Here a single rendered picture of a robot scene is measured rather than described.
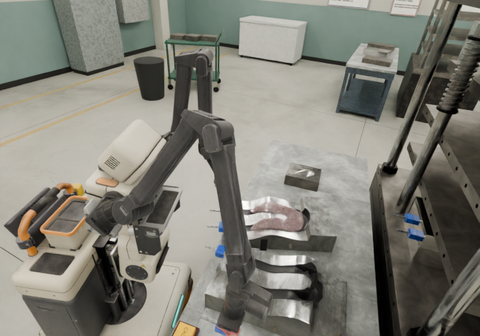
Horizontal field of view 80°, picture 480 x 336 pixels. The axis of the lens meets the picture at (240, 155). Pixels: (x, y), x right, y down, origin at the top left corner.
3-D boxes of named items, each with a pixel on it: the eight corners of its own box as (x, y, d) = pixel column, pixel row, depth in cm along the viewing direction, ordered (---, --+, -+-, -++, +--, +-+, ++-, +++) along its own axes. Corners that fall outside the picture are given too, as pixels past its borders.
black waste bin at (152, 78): (132, 98, 484) (126, 61, 450) (151, 89, 520) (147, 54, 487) (154, 104, 467) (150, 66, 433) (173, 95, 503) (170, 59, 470)
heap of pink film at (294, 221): (250, 233, 132) (251, 221, 128) (250, 206, 147) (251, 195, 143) (306, 236, 132) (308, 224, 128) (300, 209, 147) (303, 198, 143)
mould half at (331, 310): (205, 307, 108) (204, 285, 101) (228, 254, 129) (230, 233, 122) (341, 357, 96) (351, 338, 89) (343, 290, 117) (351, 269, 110)
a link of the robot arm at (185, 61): (180, 41, 108) (172, 46, 100) (215, 49, 108) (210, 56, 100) (171, 140, 133) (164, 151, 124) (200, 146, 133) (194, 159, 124)
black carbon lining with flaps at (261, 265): (226, 287, 108) (226, 272, 103) (239, 254, 121) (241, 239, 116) (319, 320, 99) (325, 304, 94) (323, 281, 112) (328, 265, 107)
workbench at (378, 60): (333, 112, 472) (347, 57, 425) (351, 81, 618) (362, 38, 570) (379, 122, 448) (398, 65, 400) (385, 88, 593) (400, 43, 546)
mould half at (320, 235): (224, 246, 132) (224, 229, 127) (228, 207, 154) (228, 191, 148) (331, 252, 133) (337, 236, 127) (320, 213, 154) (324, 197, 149)
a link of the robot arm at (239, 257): (217, 125, 81) (197, 126, 71) (235, 121, 79) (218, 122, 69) (241, 271, 84) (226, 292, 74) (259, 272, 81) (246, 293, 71)
